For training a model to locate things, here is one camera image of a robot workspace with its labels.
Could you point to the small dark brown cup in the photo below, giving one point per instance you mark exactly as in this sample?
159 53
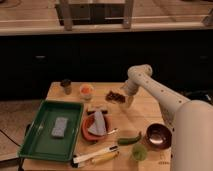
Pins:
66 85

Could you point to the green cucumber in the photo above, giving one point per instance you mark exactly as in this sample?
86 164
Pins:
129 141

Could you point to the grey blue sponge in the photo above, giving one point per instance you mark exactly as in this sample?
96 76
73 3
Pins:
59 128

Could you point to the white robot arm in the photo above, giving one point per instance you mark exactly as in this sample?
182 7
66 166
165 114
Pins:
192 121

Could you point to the yellow banana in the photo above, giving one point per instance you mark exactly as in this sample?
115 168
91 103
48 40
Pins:
105 157

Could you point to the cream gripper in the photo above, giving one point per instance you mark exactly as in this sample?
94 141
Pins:
128 101

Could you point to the clear cup orange contents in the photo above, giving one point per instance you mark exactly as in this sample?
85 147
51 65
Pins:
86 91

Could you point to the wooden chair frame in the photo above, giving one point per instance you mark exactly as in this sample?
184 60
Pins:
94 12

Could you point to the dark red grape bunch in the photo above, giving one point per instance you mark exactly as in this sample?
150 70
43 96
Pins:
113 96

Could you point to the orange red bowl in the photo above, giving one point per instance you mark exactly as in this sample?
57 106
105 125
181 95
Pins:
87 122

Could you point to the metal spoon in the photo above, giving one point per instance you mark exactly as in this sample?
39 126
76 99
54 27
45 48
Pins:
113 131

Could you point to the green plastic tray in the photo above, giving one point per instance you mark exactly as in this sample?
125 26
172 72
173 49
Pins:
39 143

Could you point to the dark maroon bowl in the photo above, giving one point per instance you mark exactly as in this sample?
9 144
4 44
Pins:
158 136

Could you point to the grey folded cloth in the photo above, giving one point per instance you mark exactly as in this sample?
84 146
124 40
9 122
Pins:
98 128

